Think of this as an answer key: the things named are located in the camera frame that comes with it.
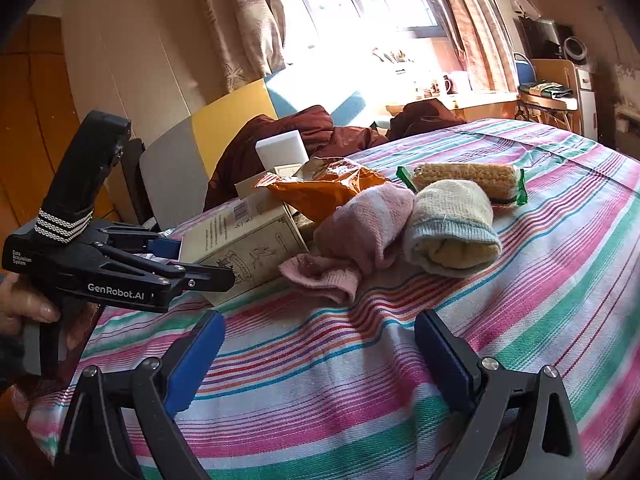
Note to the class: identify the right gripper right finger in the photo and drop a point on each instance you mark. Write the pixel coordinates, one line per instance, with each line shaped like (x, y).
(544, 441)

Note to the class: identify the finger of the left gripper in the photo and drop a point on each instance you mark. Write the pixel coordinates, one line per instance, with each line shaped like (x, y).
(138, 240)
(199, 277)

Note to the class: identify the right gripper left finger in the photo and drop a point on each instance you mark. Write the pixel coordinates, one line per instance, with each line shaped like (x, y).
(95, 443)

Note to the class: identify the beige barcode carton box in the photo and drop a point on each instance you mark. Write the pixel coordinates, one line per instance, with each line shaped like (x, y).
(252, 236)

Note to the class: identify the orange snack bag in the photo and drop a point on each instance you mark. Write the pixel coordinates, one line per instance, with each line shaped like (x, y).
(322, 185)

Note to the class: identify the white foam block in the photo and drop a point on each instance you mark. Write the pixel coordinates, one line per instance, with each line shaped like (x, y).
(283, 149)

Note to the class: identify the pink sock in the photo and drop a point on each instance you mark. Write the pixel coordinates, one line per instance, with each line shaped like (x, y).
(359, 239)

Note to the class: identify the cream sock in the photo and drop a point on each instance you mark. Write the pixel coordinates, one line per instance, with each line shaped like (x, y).
(449, 232)

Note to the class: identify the green cracker pack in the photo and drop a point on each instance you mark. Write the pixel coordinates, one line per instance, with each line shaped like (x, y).
(503, 184)

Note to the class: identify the white small carton box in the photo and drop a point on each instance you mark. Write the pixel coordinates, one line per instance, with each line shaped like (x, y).
(248, 186)

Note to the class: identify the person's left hand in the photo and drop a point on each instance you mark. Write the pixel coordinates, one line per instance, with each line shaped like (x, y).
(19, 302)

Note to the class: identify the grey yellow chair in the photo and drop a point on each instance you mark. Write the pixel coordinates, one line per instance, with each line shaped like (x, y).
(167, 180)

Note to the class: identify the maroon cloth pile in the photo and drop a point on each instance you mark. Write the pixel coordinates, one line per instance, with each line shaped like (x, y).
(321, 138)

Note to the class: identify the wooden wardrobe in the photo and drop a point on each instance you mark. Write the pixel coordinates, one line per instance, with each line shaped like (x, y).
(38, 117)

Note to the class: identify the striped tablecloth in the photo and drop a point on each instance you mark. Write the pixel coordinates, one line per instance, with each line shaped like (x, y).
(307, 389)

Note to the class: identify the beige curtain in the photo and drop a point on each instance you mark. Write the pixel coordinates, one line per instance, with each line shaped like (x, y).
(249, 37)

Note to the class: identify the mug on windowsill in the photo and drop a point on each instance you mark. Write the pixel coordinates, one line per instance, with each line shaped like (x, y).
(448, 84)

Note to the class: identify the wooden side desk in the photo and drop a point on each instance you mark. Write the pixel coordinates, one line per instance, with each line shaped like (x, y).
(562, 97)

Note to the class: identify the blue chair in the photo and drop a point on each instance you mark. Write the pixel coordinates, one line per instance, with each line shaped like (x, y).
(525, 69)

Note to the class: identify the white desk fan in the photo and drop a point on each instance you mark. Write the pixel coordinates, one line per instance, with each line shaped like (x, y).
(575, 50)

